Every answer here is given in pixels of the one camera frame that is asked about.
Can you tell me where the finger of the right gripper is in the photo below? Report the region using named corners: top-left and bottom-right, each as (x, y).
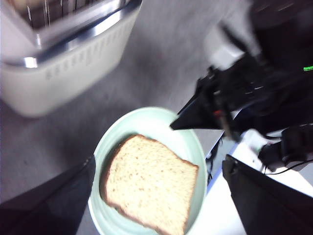
top-left (169, 96), bottom-right (226, 131)

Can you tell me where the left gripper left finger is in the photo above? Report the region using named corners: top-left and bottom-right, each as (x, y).
top-left (0, 155), bottom-right (96, 235)

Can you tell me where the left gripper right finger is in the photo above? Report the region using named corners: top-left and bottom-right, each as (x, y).
top-left (222, 154), bottom-right (313, 235)

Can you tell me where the pale green plate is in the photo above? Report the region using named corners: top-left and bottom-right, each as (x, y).
top-left (87, 106), bottom-right (209, 235)

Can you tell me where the large bread slice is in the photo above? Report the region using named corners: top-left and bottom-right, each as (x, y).
top-left (99, 134), bottom-right (200, 235)

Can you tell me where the cream two-slot toaster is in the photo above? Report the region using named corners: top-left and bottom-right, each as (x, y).
top-left (0, 0), bottom-right (144, 118)

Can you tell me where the black box with cable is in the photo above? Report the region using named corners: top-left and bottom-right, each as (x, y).
top-left (258, 124), bottom-right (313, 175)

